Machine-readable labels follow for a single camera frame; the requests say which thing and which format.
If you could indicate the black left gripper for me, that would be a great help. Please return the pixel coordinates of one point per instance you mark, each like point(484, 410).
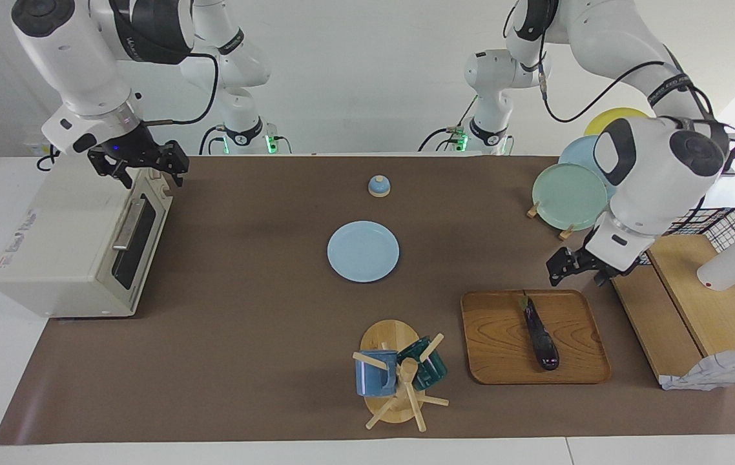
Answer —
point(600, 263)

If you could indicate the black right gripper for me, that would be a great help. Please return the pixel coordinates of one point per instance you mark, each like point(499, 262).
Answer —
point(128, 152)

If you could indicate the glass oven door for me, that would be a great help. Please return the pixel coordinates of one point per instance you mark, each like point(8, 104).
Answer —
point(148, 226)

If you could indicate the purple eggplant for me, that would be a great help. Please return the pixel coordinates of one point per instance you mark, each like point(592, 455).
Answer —
point(542, 342)

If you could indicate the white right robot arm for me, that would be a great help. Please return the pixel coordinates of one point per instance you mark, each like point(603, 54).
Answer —
point(77, 58)

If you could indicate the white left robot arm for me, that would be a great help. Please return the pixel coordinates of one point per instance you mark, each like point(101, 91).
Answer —
point(658, 174)

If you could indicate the silver oven knob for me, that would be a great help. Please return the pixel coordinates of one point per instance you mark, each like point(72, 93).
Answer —
point(165, 189)

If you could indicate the beige toaster oven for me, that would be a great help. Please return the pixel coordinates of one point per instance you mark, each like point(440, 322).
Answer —
point(57, 226)

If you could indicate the pale green plate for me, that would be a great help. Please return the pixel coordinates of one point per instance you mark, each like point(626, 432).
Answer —
point(564, 197)

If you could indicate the wooden plate rack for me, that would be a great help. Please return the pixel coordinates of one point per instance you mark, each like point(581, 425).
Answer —
point(532, 210)

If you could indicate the light blue racked plate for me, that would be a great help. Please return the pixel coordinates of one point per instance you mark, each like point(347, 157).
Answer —
point(577, 155)

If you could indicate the brown wooden tray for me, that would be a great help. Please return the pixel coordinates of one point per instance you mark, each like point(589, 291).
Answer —
point(496, 349)

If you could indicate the yellow plate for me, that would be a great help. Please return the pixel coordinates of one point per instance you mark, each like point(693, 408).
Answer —
point(613, 119)

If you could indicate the white folded cloth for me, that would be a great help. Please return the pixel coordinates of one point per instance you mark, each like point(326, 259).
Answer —
point(716, 371)

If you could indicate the dark green mug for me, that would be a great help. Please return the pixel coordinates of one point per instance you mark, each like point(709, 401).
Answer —
point(432, 371)

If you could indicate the bamboo mug rack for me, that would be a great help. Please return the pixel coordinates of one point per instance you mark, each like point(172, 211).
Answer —
point(390, 336)

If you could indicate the small blue dome bell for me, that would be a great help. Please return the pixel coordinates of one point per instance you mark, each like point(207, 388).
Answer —
point(379, 187)

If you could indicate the brown table mat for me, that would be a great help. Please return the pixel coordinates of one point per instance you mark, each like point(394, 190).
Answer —
point(277, 361)

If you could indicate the blue mug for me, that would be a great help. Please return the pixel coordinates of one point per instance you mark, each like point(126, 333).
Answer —
point(374, 378)

